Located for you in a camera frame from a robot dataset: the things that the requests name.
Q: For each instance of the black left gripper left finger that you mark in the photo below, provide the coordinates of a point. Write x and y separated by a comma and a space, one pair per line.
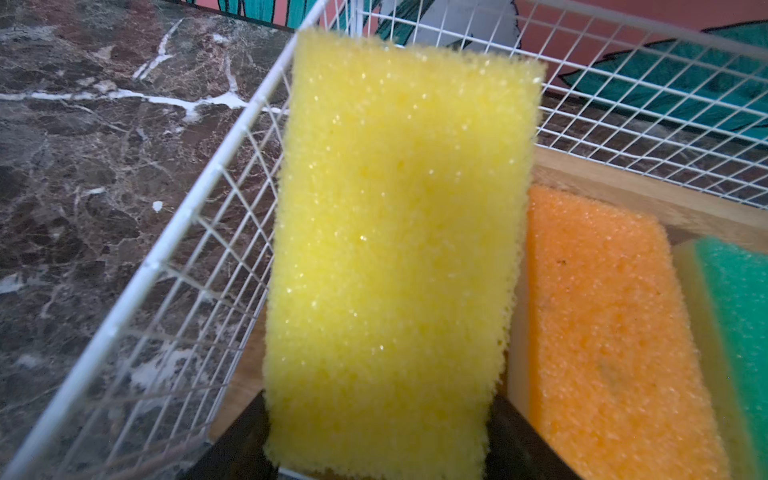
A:
239, 452

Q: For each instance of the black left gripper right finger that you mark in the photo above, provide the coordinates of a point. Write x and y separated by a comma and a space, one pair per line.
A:
516, 450

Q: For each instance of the orange sponge front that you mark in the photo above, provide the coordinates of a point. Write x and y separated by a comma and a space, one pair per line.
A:
616, 387

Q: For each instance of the light green yellow sponge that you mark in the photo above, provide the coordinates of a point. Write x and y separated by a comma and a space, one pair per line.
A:
725, 290

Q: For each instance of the white wire wooden shelf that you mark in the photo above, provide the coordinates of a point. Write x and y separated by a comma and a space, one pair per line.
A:
140, 143

